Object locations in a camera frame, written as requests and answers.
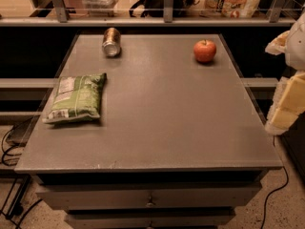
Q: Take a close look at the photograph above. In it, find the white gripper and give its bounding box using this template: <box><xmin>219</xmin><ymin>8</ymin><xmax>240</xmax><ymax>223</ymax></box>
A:
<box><xmin>265</xmin><ymin>13</ymin><xmax>305</xmax><ymax>135</ymax></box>

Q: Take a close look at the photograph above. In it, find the red apple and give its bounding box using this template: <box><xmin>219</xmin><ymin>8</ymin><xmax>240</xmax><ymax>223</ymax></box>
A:
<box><xmin>193</xmin><ymin>39</ymin><xmax>216</xmax><ymax>63</ymax></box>

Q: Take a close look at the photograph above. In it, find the green jalapeno chip bag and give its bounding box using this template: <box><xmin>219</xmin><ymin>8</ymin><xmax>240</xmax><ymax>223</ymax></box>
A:
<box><xmin>43</xmin><ymin>73</ymin><xmax>107</xmax><ymax>124</ymax></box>

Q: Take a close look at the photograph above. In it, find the grey cabinet with drawers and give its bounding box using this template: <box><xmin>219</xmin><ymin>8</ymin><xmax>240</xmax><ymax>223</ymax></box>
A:
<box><xmin>16</xmin><ymin>34</ymin><xmax>282</xmax><ymax>215</ymax></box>

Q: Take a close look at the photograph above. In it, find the dark backpack on shelf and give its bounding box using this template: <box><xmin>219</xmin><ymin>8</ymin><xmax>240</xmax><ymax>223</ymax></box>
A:
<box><xmin>129</xmin><ymin>0</ymin><xmax>198</xmax><ymax>17</ymax></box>

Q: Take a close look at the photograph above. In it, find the upper drawer with knob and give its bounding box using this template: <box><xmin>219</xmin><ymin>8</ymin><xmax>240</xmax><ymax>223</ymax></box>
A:
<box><xmin>36</xmin><ymin>182</ymin><xmax>261</xmax><ymax>210</ymax></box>

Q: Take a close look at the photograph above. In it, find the brown soda can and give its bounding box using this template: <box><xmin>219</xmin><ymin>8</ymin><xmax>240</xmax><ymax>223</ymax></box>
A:
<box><xmin>102</xmin><ymin>28</ymin><xmax>121</xmax><ymax>57</ymax></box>

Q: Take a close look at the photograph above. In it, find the lower drawer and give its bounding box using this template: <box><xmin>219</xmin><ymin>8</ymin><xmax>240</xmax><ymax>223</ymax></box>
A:
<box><xmin>65</xmin><ymin>210</ymin><xmax>235</xmax><ymax>229</ymax></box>

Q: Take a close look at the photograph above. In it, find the grey metal shelf rail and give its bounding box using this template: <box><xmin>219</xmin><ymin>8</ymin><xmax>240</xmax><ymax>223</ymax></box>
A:
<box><xmin>0</xmin><ymin>0</ymin><xmax>304</xmax><ymax>27</ymax></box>

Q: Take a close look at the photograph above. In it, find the black cables left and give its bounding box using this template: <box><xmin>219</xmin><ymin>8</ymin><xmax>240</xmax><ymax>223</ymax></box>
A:
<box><xmin>0</xmin><ymin>116</ymin><xmax>44</xmax><ymax>229</ymax></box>

